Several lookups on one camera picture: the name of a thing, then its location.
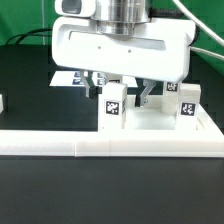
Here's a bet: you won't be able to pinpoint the white sheet with markers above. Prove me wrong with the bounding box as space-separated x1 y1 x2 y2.
50 71 137 88

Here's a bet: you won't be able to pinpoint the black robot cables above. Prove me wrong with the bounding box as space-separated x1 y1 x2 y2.
4 27 54 46

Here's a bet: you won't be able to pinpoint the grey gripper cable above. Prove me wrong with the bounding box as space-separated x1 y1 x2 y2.
171 0 224 62

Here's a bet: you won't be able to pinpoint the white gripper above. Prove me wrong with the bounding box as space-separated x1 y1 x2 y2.
52 17 196 107

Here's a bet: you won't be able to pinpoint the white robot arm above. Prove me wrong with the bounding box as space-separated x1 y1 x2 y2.
52 0 197 107

